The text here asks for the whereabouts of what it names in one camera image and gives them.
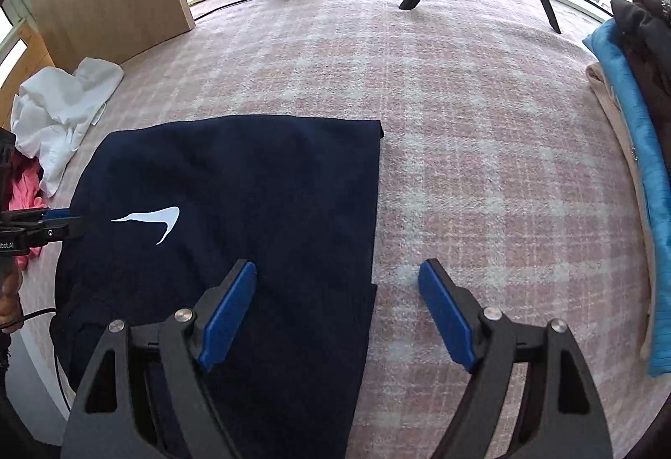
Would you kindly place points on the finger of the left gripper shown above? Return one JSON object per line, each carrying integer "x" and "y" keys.
{"x": 43, "y": 232}
{"x": 35, "y": 215}

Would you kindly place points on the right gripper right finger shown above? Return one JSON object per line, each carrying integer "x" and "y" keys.
{"x": 455, "y": 312}

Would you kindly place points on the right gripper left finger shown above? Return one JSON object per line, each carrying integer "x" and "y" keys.
{"x": 219, "y": 314}

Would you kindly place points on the navy blue t-shirt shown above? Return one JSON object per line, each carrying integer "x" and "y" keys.
{"x": 167, "y": 212}

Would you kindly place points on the person's left hand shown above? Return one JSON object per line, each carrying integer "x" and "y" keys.
{"x": 11, "y": 310}

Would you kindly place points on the pink garment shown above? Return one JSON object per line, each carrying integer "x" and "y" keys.
{"x": 23, "y": 190}

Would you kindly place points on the crumpled white shirt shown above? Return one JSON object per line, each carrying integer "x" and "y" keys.
{"x": 53, "y": 110}

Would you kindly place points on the pink plaid table cloth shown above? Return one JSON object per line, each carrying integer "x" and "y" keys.
{"x": 497, "y": 160}

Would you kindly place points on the folded blue garment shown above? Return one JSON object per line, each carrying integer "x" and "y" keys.
{"x": 613, "y": 82}

